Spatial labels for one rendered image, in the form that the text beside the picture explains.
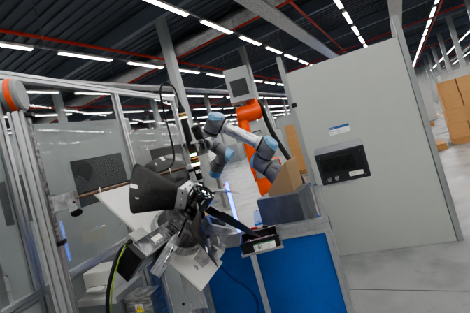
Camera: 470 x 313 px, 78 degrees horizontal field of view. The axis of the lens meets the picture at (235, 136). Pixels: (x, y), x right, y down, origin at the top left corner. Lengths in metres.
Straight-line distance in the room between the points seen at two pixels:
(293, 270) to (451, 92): 7.72
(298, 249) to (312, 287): 0.23
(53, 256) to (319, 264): 1.38
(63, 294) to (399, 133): 2.89
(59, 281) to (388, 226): 2.82
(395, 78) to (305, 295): 2.16
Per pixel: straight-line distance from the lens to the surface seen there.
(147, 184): 1.34
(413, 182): 3.32
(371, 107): 3.20
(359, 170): 1.73
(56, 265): 1.61
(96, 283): 1.78
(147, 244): 1.26
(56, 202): 1.56
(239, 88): 5.37
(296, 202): 1.96
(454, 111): 9.15
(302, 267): 1.96
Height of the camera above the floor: 1.39
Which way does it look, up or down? 2 degrees up
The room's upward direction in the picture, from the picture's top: 15 degrees counter-clockwise
